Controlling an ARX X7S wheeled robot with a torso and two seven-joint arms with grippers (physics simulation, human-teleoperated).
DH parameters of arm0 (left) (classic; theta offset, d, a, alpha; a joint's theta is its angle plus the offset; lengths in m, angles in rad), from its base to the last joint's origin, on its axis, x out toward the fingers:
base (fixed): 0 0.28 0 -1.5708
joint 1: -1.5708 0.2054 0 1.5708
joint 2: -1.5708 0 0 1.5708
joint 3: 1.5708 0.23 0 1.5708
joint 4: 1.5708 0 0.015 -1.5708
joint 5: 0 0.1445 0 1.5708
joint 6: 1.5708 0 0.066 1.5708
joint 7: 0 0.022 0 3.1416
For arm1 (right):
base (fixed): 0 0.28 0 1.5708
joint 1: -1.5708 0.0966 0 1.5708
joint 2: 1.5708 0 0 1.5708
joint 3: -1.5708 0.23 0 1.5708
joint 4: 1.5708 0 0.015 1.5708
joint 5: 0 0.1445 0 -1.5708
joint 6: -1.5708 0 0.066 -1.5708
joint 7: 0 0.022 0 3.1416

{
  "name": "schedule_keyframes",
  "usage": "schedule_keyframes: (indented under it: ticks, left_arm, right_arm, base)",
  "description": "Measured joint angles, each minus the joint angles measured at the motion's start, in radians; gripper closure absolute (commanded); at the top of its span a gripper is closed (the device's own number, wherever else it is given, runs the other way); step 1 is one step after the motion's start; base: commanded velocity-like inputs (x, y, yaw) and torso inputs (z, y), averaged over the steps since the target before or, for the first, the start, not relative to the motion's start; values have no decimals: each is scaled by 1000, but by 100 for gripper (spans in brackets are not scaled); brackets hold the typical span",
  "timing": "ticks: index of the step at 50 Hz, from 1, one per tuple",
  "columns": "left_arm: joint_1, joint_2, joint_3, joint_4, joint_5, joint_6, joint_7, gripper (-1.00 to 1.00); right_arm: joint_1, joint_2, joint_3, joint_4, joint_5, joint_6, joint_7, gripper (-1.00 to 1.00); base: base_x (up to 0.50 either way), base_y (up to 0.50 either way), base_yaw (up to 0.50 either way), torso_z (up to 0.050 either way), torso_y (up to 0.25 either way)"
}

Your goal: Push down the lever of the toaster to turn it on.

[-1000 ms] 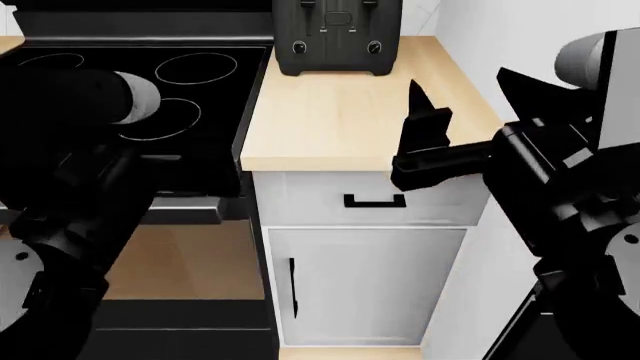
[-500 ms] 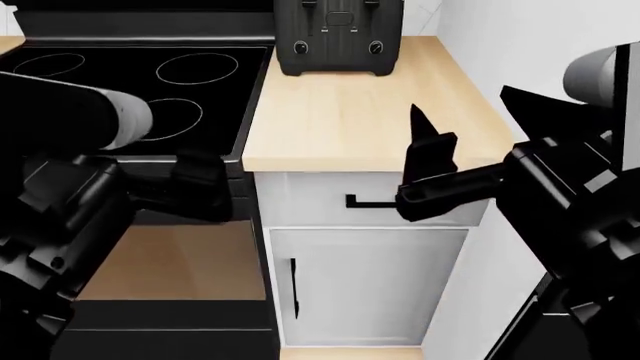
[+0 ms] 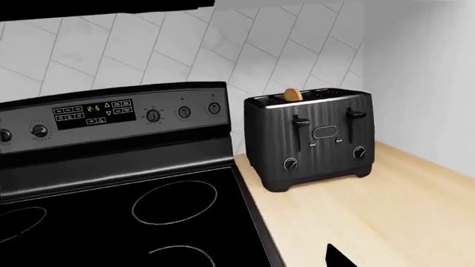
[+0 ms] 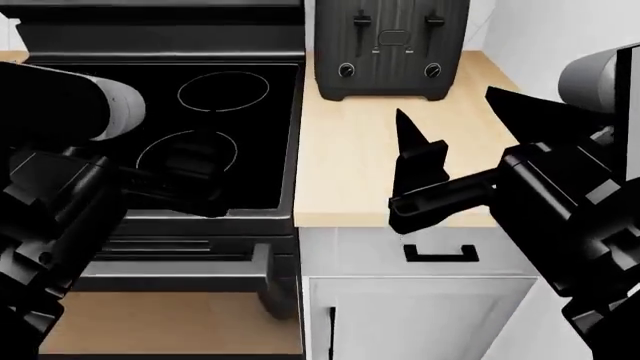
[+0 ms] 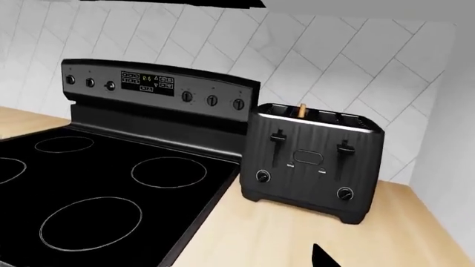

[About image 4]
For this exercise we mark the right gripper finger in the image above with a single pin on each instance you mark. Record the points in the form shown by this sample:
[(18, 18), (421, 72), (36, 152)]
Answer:
[(540, 120), (415, 165)]

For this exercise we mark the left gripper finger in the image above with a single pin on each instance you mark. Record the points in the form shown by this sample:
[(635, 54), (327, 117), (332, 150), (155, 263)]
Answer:
[(197, 157)]

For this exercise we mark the dark grey four-slot toaster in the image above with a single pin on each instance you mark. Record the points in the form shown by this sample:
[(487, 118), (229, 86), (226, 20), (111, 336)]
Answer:
[(392, 80)]

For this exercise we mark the round black toaster knob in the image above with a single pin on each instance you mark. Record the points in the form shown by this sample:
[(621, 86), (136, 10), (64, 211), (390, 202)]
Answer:
[(347, 70), (433, 70)]

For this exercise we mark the black toaster lever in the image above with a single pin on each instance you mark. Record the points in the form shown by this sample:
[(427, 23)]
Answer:
[(434, 18), (361, 18)]

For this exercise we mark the black electric stove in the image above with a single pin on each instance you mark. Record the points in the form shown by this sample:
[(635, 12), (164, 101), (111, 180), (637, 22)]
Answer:
[(225, 123)]

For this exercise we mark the large round stove burner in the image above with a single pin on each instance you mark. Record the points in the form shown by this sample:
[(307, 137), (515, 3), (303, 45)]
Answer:
[(225, 92)]

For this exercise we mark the white cabinet drawer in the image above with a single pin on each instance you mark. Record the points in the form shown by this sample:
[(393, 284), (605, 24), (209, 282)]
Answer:
[(350, 251)]

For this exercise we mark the white cabinet door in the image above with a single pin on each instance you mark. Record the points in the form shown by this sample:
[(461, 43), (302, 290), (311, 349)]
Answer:
[(425, 322)]

